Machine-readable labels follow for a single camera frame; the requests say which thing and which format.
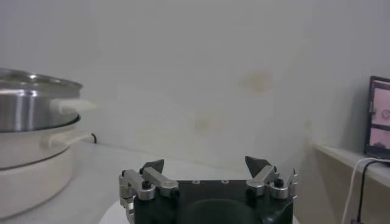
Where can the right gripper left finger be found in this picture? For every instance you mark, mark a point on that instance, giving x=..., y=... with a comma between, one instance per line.
x=161, y=182

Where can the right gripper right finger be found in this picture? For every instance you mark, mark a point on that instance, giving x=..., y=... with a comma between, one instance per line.
x=262, y=179

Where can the steel steamer basket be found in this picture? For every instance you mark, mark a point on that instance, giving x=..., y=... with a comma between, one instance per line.
x=30, y=109

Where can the white round plate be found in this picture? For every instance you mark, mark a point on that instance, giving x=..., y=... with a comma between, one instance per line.
x=112, y=214

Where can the white side table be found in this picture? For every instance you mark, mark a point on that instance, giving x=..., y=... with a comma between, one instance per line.
x=335, y=188

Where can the cream electric cooker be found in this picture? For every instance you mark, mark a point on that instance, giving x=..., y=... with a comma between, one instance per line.
x=30, y=179

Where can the black laptop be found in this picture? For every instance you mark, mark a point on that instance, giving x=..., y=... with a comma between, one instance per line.
x=379, y=115

